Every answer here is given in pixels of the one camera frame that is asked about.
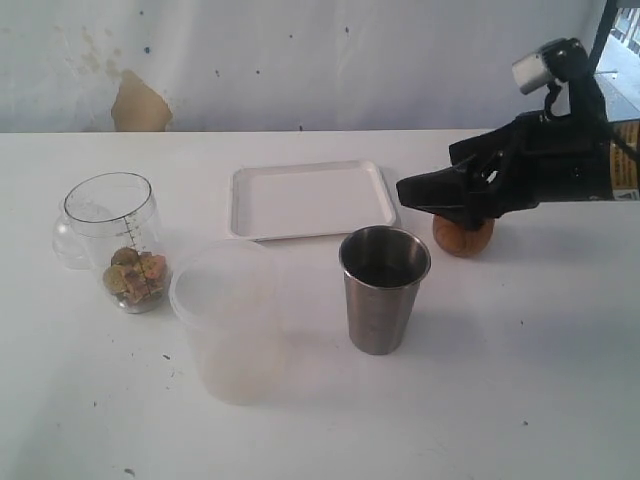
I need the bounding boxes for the white rectangular tray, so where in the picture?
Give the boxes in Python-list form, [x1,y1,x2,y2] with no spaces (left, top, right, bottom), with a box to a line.
[228,160,397,241]

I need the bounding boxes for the stainless steel cup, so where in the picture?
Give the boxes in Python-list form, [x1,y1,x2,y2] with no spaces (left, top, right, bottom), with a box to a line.
[339,225,431,355]

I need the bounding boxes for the brown chocolate pieces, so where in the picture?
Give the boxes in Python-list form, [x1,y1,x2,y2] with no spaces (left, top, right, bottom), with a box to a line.
[110,247,168,309]

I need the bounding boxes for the brown wooden bowl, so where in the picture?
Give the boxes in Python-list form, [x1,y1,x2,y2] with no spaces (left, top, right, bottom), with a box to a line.
[432,215,495,258]

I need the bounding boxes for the clear plastic shaker cup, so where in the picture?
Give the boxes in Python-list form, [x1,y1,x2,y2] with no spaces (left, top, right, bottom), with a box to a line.
[63,172,171,314]

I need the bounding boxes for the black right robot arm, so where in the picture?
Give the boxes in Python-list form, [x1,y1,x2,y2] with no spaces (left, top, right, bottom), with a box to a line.
[396,112,639,231]

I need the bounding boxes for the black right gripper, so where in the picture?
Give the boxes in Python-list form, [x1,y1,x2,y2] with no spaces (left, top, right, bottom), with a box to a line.
[396,113,614,230]

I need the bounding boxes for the translucent plastic container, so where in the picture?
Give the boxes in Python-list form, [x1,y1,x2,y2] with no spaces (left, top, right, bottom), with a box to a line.
[168,240,286,405]

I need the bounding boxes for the gold coin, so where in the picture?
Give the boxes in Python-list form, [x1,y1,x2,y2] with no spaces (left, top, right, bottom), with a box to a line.
[102,265,128,295]

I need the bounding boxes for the clear dome shaker lid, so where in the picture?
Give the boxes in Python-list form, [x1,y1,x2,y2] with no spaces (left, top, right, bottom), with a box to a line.
[52,201,94,271]

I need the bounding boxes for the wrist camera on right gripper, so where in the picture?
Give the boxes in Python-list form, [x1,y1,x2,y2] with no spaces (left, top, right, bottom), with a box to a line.
[512,38,608,123]

